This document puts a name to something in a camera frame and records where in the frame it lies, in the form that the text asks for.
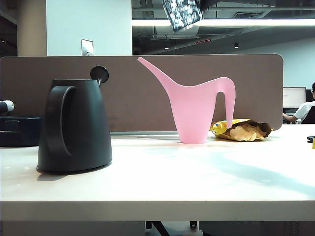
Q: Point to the computer monitor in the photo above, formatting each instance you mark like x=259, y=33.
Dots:
x=294, y=97

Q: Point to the person in white shirt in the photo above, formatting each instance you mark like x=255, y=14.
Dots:
x=304, y=110

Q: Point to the black electric kettle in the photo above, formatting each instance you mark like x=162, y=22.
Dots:
x=83, y=123

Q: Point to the pink plastic watering can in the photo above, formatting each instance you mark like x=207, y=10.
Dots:
x=194, y=110

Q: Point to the white and dark cylinder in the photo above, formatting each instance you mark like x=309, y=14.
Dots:
x=8, y=105

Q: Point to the brown desk divider panel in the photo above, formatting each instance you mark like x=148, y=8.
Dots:
x=137, y=103

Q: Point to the small black flat object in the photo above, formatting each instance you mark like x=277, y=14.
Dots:
x=310, y=139

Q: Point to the yellow potato chip bag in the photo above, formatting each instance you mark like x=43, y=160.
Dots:
x=246, y=134

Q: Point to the ceiling light strip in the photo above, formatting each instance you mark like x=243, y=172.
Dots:
x=246, y=22

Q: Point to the black box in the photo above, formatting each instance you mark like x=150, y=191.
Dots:
x=19, y=132

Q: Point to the black office chair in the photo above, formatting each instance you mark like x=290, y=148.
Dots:
x=310, y=118

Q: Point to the silver wall plate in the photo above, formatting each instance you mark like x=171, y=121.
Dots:
x=87, y=47

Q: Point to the black table leg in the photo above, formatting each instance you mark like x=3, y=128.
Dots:
x=155, y=227

